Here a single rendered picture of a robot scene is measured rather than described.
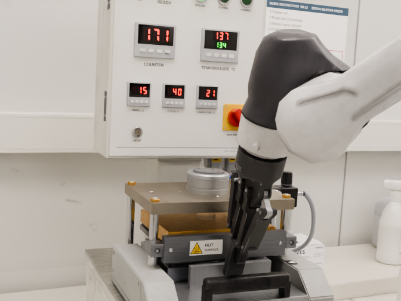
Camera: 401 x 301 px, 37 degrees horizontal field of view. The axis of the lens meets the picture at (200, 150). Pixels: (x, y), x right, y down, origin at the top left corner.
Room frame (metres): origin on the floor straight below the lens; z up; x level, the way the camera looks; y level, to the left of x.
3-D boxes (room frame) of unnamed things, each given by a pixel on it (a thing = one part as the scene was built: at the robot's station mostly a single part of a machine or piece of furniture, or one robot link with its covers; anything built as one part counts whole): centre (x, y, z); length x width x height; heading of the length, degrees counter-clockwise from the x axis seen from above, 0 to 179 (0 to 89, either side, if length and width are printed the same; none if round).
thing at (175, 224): (1.09, -0.02, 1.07); 0.22 x 0.17 x 0.10; 112
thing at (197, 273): (1.04, -0.03, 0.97); 0.30 x 0.22 x 0.08; 22
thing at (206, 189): (1.12, -0.02, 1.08); 0.31 x 0.24 x 0.13; 112
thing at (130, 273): (0.97, 0.09, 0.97); 0.25 x 0.05 x 0.07; 22
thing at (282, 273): (0.91, -0.09, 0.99); 0.15 x 0.02 x 0.04; 112
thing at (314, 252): (1.64, -0.24, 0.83); 0.23 x 0.12 x 0.07; 119
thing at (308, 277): (1.07, -0.17, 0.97); 0.26 x 0.05 x 0.07; 22
